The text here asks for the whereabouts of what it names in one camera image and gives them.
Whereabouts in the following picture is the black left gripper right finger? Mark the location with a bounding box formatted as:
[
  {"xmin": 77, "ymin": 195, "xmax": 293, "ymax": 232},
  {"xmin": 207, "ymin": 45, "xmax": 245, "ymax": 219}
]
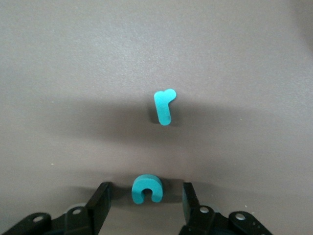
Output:
[{"xmin": 179, "ymin": 182, "xmax": 272, "ymax": 235}]

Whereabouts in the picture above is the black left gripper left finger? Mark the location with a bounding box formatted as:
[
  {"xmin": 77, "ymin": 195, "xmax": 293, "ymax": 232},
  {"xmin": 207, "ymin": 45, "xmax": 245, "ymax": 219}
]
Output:
[{"xmin": 0, "ymin": 181, "xmax": 111, "ymax": 235}]

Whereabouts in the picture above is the teal foam letter c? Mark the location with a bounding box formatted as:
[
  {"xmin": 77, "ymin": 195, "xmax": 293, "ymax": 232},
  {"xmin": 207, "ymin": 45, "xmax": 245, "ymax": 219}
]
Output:
[{"xmin": 131, "ymin": 174, "xmax": 163, "ymax": 205}]

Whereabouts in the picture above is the teal foam letter r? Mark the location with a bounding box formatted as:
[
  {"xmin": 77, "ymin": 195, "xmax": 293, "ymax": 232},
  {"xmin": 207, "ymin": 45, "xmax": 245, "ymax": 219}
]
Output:
[{"xmin": 153, "ymin": 89, "xmax": 177, "ymax": 126}]

